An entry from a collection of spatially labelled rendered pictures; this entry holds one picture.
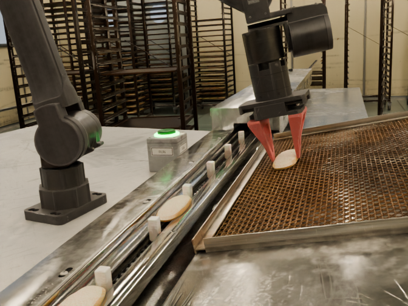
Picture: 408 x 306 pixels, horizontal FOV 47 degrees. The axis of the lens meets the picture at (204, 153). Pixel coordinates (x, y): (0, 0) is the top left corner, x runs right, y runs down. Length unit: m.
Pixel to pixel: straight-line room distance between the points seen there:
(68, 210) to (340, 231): 0.48
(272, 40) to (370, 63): 7.03
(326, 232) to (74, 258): 0.28
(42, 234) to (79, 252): 0.20
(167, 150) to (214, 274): 0.59
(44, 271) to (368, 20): 7.34
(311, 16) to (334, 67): 7.00
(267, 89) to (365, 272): 0.38
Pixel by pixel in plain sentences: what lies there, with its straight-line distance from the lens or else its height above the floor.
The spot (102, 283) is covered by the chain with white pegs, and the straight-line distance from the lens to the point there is 0.51.
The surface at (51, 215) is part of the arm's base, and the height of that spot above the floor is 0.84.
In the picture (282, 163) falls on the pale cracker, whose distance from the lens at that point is 0.71.
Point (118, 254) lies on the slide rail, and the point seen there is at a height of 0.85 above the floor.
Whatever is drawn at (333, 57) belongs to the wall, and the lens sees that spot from 7.70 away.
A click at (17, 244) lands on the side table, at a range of 0.74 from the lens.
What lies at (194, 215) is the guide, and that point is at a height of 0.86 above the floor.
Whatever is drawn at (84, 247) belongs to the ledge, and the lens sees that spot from 0.58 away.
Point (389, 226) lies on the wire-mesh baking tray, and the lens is 0.44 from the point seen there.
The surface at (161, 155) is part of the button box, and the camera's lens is 0.99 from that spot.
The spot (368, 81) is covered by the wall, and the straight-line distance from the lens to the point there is 7.74.
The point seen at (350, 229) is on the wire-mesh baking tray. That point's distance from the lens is 0.44.
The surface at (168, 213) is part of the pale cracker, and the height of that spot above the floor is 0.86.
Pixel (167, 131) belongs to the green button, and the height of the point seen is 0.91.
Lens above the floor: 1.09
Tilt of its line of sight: 14 degrees down
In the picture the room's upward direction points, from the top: 4 degrees counter-clockwise
